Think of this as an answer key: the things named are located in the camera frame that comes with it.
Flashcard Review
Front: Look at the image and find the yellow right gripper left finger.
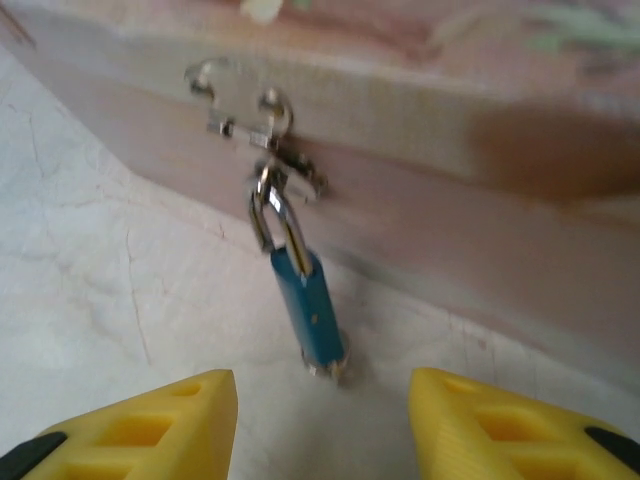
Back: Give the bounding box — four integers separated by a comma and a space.
0, 368, 239, 480

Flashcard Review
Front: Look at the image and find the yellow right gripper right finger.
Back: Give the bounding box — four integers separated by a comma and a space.
407, 366, 640, 480

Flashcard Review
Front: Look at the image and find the blue padlock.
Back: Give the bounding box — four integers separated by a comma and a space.
245, 158, 348, 370

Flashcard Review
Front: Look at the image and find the pink floral wooden box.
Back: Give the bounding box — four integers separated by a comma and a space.
0, 0, 640, 362

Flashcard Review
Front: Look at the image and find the silver box hasp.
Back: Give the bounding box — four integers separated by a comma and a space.
183, 56, 331, 202

